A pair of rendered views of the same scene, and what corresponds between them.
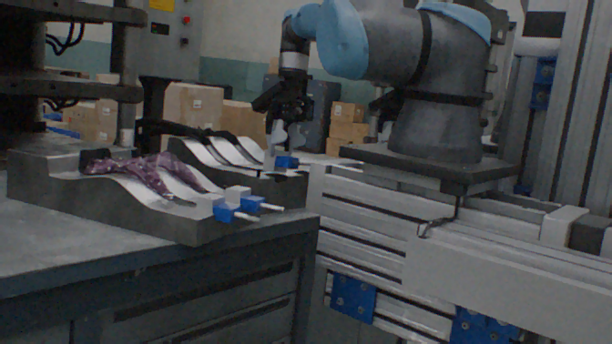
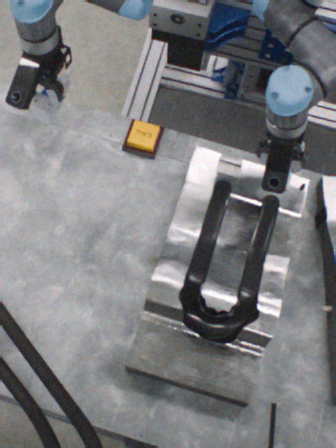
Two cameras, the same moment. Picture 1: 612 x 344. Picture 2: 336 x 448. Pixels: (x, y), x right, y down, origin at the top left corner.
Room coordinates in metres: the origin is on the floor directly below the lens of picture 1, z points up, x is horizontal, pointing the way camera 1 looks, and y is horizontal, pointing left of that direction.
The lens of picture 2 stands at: (1.86, 0.54, 2.26)
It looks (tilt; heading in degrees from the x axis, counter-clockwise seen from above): 70 degrees down; 249
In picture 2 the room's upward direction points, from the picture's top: straight up
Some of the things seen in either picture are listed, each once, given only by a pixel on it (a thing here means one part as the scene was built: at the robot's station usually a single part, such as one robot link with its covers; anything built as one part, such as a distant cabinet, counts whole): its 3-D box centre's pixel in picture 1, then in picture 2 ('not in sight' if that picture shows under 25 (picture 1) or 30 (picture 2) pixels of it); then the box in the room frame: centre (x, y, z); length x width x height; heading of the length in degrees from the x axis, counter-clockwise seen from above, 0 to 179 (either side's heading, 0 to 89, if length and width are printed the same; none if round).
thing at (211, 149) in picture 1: (233, 149); (231, 257); (1.51, 0.20, 0.92); 0.35 x 0.16 x 0.09; 51
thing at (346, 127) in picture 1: (357, 132); not in sight; (8.18, -0.71, 0.42); 0.86 x 0.33 x 0.83; 57
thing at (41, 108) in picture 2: not in sight; (55, 92); (1.72, -0.28, 0.93); 0.13 x 0.05 x 0.05; 40
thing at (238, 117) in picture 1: (213, 131); not in sight; (6.48, 1.14, 0.37); 1.20 x 0.82 x 0.74; 65
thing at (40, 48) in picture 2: not in sight; (36, 33); (1.73, -0.27, 1.17); 0.08 x 0.08 x 0.05
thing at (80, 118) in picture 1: (93, 122); not in sight; (6.26, 2.50, 0.34); 0.63 x 0.45 x 0.40; 57
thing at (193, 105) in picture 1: (157, 126); not in sight; (5.56, 1.56, 0.47); 1.22 x 0.80 x 0.94; 61
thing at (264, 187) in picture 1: (230, 165); (221, 270); (1.52, 0.21, 0.87); 0.50 x 0.26 x 0.14; 51
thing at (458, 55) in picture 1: (445, 50); not in sight; (0.88, -0.20, 1.20); 0.13 x 0.12 x 0.14; 104
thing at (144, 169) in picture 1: (141, 166); not in sight; (1.20, 0.36, 0.90); 0.26 x 0.18 x 0.08; 68
